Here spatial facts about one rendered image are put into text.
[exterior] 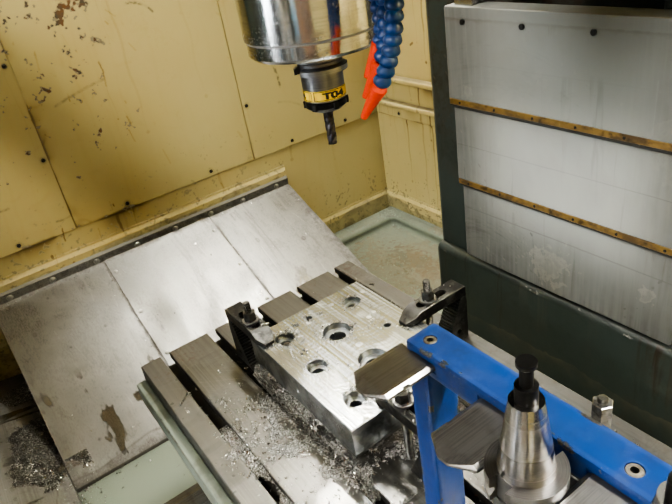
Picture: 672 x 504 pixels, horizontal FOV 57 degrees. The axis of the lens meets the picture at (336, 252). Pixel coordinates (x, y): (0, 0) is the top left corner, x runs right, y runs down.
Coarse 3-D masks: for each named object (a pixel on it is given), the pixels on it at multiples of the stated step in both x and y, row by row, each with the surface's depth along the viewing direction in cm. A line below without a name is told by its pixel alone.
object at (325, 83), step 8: (304, 80) 71; (312, 80) 70; (320, 80) 70; (328, 80) 70; (336, 80) 71; (304, 88) 72; (312, 88) 71; (320, 88) 71; (328, 88) 71; (344, 96) 72
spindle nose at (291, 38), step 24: (240, 0) 64; (264, 0) 62; (288, 0) 61; (312, 0) 61; (336, 0) 61; (360, 0) 63; (240, 24) 67; (264, 24) 63; (288, 24) 62; (312, 24) 62; (336, 24) 62; (360, 24) 64; (264, 48) 65; (288, 48) 64; (312, 48) 63; (336, 48) 64; (360, 48) 65
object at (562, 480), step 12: (492, 444) 49; (492, 456) 48; (564, 456) 47; (492, 468) 47; (564, 468) 46; (492, 480) 47; (504, 480) 46; (564, 480) 45; (492, 492) 47; (504, 492) 47; (516, 492) 45; (528, 492) 45; (540, 492) 45; (552, 492) 45; (564, 492) 45
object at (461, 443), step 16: (480, 400) 55; (464, 416) 53; (480, 416) 53; (496, 416) 53; (432, 432) 53; (448, 432) 52; (464, 432) 52; (480, 432) 52; (496, 432) 51; (448, 448) 51; (464, 448) 51; (480, 448) 50; (448, 464) 50; (464, 464) 49; (480, 464) 49
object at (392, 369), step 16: (400, 352) 62; (368, 368) 61; (384, 368) 60; (400, 368) 60; (416, 368) 60; (432, 368) 60; (368, 384) 59; (384, 384) 58; (400, 384) 58; (384, 400) 57
